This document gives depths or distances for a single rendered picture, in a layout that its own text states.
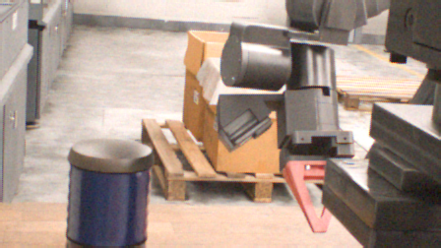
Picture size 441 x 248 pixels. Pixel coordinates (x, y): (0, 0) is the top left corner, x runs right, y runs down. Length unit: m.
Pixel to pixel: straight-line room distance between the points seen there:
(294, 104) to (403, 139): 0.32
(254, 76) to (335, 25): 0.10
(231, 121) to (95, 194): 0.53
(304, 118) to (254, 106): 0.06
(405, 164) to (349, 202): 0.04
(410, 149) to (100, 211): 0.26
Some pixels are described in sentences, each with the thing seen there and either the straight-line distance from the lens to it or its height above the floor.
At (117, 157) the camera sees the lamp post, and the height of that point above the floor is 1.20.
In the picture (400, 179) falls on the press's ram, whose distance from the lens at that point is 0.56.
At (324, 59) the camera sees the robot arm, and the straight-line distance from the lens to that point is 0.92.
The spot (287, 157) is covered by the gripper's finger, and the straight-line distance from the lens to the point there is 0.88.
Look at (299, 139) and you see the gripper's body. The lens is 0.86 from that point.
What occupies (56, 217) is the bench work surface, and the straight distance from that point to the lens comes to 1.17.
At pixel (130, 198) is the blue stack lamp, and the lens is 0.37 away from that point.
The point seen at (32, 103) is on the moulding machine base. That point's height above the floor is 0.19.
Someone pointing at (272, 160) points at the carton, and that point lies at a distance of 4.22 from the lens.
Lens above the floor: 1.29
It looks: 13 degrees down
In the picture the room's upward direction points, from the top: 5 degrees clockwise
